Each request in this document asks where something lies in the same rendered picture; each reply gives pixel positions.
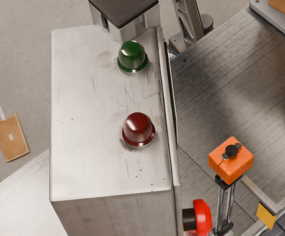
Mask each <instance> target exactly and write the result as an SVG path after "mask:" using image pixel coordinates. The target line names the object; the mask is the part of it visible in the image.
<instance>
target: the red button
mask: <svg viewBox="0 0 285 236"><path fill-rule="evenodd" d="M182 219H183V229H184V231H192V230H195V231H196V236H208V235H209V233H210V232H211V229H212V217H211V211H210V207H209V205H208V204H207V203H206V202H205V201H204V200H203V199H195V200H193V208H185V209H182Z"/></svg>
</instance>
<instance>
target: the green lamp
mask: <svg viewBox="0 0 285 236"><path fill-rule="evenodd" d="M118 55H119V56H118V59H117V62H118V68H119V70H120V71H121V72H122V73H123V74H125V75H128V76H136V75H140V74H142V73H143V72H144V71H145V70H146V69H147V67H148V64H149V61H148V56H147V54H146V52H145V49H144V47H143V46H142V45H141V44H140V43H139V42H137V41H133V40H130V41H126V42H125V43H124V44H123V45H122V46H121V47H120V48H119V51H118Z"/></svg>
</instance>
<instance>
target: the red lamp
mask: <svg viewBox="0 0 285 236"><path fill-rule="evenodd" d="M122 136H123V140H124V142H125V144H126V145H127V146H129V147H130V148H133V149H144V148H147V147H149V146H150V145H151V144H152V143H153V142H154V140H155V137H156V130H155V127H154V125H153V123H152V121H151V119H150V117H149V116H148V115H146V114H145V113H142V112H134V113H132V114H130V115H128V116H127V117H126V118H125V120H124V123H123V129H122Z"/></svg>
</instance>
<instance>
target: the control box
mask: <svg viewBox="0 0 285 236"><path fill-rule="evenodd" d="M135 29H136V36H135V37H134V38H132V39H131V40H133V41H137V42H139V43H140V44H141V45H142V46H143V47H144V49H145V52H146V54H147V56H148V61H149V64H148V67H147V69H146V70H145V71H144V72H143V73H142V74H140V75H136V76H128V75H125V74H123V73H122V72H121V71H120V70H119V68H118V62H117V59H118V56H119V55H118V51H119V48H120V47H121V46H122V45H120V44H119V43H118V42H117V41H116V40H115V39H114V38H113V37H112V36H111V35H110V31H109V26H108V23H106V25H105V26H104V27H101V26H100V25H98V24H97V25H88V26H79V27H71V28H62V29H54V30H52V32H51V40H50V150H49V201H50V203H51V205H52V207H53V208H54V210H55V212H56V214H57V216H58V218H59V220H60V222H61V224H62V226H63V228H64V230H65V231H66V233H67V235H68V236H184V229H183V219H182V199H181V184H182V177H180V171H179V163H178V156H177V148H176V140H175V132H174V124H173V113H172V105H171V98H170V90H169V82H168V74H167V66H166V58H165V48H164V40H165V35H164V34H163V32H162V27H161V26H157V27H156V28H155V26H154V25H153V26H150V27H148V28H147V29H146V28H145V27H144V26H143V22H140V23H138V24H137V25H135ZM134 112H142V113H145V114H146V115H148V116H149V117H150V119H151V121H152V123H153V125H154V127H155V130H156V137H155V140H154V142H153V143H152V144H151V145H150V146H149V147H147V148H144V149H133V148H130V147H129V146H127V145H126V144H125V142H124V140H123V136H122V129H123V123H124V120H125V118H126V117H127V116H128V115H130V114H132V113H134Z"/></svg>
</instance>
